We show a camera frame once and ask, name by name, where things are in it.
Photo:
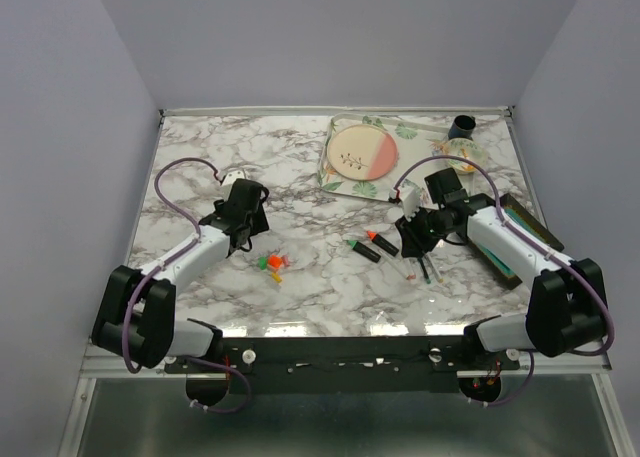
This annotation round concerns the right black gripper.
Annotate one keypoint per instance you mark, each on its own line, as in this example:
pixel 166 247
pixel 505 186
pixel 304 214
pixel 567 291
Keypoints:
pixel 413 245

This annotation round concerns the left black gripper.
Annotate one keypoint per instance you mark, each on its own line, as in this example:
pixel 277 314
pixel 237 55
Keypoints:
pixel 260 223

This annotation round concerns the orange highlighter black body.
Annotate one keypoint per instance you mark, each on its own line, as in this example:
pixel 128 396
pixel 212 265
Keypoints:
pixel 383 243

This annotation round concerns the pink capped white pen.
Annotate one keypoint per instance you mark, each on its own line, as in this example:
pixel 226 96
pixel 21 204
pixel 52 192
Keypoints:
pixel 397 267

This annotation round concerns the yellow capped marker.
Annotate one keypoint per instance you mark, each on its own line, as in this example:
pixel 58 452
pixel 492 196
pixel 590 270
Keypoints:
pixel 436 272

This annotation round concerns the orange highlighter cap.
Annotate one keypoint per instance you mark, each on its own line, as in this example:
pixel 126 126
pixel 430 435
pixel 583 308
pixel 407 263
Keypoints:
pixel 274 261

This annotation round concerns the green highlighter black body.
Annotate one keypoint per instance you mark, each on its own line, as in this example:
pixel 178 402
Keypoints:
pixel 364 250

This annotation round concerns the teal acrylic marker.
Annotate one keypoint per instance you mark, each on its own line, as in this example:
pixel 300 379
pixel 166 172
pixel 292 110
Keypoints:
pixel 424 270

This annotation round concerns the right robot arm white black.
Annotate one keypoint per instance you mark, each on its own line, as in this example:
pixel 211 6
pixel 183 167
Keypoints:
pixel 567 306

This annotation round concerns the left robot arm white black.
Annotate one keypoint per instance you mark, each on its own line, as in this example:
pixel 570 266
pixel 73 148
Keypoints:
pixel 137 315

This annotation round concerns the floral rectangular tray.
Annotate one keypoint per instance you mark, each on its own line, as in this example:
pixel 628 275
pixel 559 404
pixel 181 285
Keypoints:
pixel 414 140

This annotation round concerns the dark framed teal tray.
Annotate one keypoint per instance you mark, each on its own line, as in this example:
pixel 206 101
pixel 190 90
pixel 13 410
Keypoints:
pixel 487 231

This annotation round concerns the floral ceramic bowl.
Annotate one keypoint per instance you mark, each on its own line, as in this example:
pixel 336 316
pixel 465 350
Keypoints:
pixel 466 149

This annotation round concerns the cream and pink plate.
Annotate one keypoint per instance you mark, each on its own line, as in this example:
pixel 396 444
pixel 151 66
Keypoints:
pixel 362 152

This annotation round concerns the dark blue cup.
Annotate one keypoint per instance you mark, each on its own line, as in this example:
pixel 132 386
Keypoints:
pixel 462 127

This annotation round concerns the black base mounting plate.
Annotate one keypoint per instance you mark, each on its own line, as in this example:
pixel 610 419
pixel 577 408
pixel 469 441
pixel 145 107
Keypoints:
pixel 310 381

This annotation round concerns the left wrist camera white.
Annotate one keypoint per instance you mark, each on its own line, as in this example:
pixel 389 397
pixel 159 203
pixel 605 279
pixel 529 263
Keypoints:
pixel 231 177

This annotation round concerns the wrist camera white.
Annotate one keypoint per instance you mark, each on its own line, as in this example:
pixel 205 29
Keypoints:
pixel 231 177
pixel 409 198

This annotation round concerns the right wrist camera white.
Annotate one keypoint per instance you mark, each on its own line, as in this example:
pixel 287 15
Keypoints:
pixel 409 198

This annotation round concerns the aluminium front rail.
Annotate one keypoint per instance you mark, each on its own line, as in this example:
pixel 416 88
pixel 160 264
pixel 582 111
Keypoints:
pixel 575 354

